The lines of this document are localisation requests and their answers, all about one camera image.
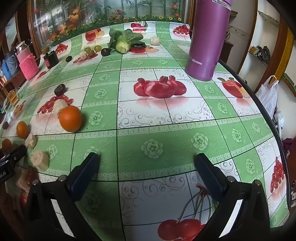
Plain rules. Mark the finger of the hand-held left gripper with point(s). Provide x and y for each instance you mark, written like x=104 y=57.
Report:
x=18 y=153

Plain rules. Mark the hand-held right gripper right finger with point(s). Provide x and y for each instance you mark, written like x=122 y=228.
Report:
x=210 y=179

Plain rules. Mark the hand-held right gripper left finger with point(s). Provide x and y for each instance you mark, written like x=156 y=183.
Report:
x=86 y=176

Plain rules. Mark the small orange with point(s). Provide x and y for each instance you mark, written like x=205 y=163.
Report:
x=6 y=144
x=22 y=129

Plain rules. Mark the peeled banana piece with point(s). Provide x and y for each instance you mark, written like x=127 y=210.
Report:
x=40 y=160
x=154 y=41
x=31 y=140
x=59 y=106
x=83 y=55
x=22 y=182

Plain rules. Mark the brown round fruit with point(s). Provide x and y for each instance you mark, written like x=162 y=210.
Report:
x=5 y=125

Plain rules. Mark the large orange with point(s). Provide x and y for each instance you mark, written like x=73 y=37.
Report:
x=70 y=118

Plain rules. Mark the clear pack of crackers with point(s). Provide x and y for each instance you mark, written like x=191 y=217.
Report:
x=12 y=98

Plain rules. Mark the dark red jujube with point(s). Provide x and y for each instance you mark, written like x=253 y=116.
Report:
x=60 y=90

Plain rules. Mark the fruit print green tablecloth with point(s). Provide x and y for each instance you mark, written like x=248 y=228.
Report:
x=148 y=129

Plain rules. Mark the grey-blue thermos jug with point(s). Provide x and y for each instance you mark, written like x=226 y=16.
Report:
x=9 y=66

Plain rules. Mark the pink crochet sleeved bottle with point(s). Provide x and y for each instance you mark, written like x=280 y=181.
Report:
x=27 y=63

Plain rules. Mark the black jar with red label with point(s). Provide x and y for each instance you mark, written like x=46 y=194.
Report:
x=51 y=60

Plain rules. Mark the white plastic bag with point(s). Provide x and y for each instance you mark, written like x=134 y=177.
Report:
x=268 y=95

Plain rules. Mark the dark olive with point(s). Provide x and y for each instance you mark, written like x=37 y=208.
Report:
x=68 y=58

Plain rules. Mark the dark plum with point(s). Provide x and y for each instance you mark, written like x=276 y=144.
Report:
x=106 y=52

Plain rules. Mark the dark shoes on shelf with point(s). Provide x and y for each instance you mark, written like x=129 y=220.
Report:
x=263 y=53

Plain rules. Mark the purple thermos bottle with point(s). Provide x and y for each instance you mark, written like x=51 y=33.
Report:
x=205 y=41

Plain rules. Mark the green bok choy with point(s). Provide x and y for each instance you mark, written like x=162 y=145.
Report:
x=123 y=44

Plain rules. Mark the glass panel with artificial flowers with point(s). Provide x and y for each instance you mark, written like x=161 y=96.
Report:
x=92 y=14

